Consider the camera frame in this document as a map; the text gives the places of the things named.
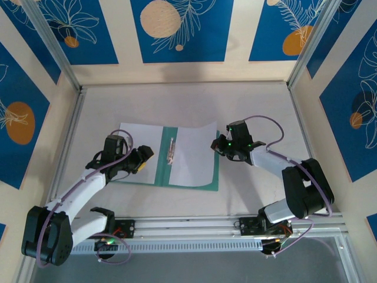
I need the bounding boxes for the green paper folder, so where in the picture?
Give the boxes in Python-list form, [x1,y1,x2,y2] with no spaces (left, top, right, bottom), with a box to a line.
[113,126,220,192]

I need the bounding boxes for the grey slotted cable duct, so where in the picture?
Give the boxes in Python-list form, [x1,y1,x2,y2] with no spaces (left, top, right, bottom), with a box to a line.
[70,238,264,256]

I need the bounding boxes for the white paper sheet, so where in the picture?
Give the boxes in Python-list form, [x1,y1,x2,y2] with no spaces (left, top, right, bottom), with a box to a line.
[113,122,164,186]
[169,119,219,188]

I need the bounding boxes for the aluminium frame bar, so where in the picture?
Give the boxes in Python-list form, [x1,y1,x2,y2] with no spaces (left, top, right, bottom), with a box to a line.
[335,232,365,283]
[13,259,39,283]

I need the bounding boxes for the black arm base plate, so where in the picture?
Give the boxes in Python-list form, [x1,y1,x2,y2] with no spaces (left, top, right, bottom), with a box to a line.
[237,216,294,236]
[88,218,137,239]

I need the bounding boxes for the black controller box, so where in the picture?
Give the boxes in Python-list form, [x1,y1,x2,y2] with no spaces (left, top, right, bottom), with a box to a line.
[94,239,119,261]
[260,238,291,255]

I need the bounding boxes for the metal folder fastener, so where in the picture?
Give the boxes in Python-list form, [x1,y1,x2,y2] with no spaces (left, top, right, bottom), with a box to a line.
[166,137,177,166]

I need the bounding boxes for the wide aluminium extrusion rail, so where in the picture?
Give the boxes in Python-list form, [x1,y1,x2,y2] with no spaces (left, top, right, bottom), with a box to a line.
[25,212,349,245]

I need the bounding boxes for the aluminium corner post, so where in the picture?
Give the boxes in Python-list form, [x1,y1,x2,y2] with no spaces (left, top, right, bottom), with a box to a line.
[21,0,85,93]
[285,0,342,89]

